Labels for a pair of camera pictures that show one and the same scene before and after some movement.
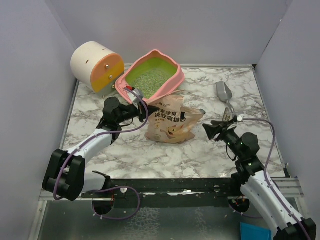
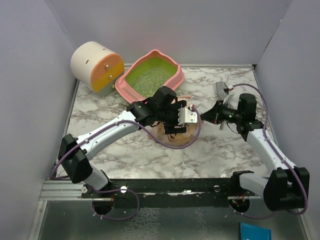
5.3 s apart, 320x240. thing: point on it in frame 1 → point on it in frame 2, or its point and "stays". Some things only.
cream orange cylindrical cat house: (97, 67) stays
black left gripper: (141, 111) → (170, 128)
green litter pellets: (145, 75) stays
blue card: (250, 232) stays
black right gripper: (212, 130) → (214, 115)
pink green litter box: (154, 73) stays
